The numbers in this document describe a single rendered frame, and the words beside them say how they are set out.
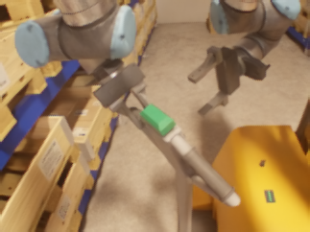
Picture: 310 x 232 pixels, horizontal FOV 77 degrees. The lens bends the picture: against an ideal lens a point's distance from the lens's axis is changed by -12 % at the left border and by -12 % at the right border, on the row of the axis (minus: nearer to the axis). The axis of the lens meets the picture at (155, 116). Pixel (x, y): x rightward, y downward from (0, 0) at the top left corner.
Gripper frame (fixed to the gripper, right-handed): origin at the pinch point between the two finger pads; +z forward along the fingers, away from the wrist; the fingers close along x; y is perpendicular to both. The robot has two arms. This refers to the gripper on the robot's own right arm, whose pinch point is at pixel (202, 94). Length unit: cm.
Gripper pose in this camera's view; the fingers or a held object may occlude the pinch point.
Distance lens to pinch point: 59.2
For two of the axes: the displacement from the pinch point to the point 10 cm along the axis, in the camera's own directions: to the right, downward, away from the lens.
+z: -7.4, 6.4, -2.1
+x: -3.3, -6.2, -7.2
